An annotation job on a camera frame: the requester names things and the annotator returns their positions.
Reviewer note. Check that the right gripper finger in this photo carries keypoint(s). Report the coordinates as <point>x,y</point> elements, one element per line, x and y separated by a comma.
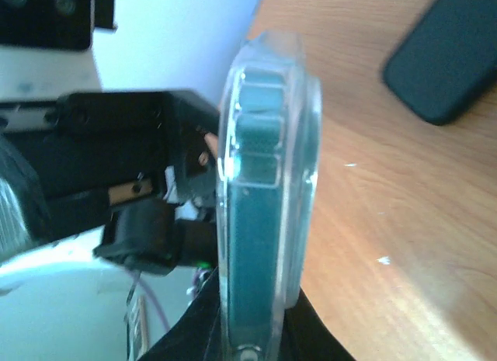
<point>248,323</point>

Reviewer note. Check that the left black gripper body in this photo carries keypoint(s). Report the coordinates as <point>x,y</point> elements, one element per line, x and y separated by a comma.
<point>122,161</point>

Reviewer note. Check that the black phone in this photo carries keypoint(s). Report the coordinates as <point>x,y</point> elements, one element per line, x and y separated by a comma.
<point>254,193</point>

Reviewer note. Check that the clear magsafe phone case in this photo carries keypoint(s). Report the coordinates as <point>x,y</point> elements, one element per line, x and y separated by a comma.
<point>301,109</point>

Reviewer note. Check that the black phone case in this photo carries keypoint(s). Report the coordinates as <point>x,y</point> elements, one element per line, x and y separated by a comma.
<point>446,61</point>

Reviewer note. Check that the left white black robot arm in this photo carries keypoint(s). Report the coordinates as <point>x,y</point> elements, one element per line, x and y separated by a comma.
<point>51,48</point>

